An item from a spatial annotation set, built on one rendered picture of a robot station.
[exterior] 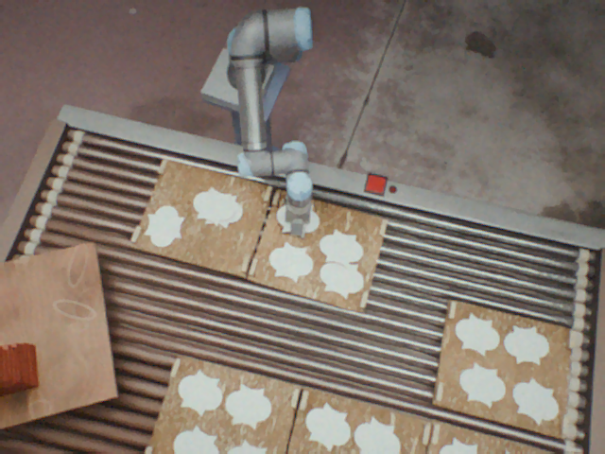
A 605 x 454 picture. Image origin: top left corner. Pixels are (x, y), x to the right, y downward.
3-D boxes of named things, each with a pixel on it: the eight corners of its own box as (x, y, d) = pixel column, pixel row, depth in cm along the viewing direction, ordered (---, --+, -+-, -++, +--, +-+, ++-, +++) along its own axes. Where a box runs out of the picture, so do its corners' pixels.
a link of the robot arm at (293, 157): (271, 141, 182) (274, 173, 178) (306, 138, 182) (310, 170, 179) (271, 152, 189) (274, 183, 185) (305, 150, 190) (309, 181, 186)
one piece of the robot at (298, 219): (282, 221, 185) (282, 238, 200) (310, 224, 185) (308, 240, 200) (285, 187, 189) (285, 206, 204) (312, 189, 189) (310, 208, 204)
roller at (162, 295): (21, 255, 206) (15, 251, 201) (579, 394, 194) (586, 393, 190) (15, 269, 204) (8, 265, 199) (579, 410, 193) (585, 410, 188)
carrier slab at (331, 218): (277, 190, 211) (277, 189, 210) (387, 221, 208) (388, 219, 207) (247, 280, 200) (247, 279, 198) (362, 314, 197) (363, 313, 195)
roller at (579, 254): (75, 132, 222) (70, 126, 218) (590, 253, 211) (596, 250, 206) (70, 144, 221) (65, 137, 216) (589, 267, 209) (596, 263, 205)
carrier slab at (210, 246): (166, 160, 214) (165, 158, 213) (273, 188, 212) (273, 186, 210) (131, 248, 203) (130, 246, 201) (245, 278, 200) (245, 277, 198)
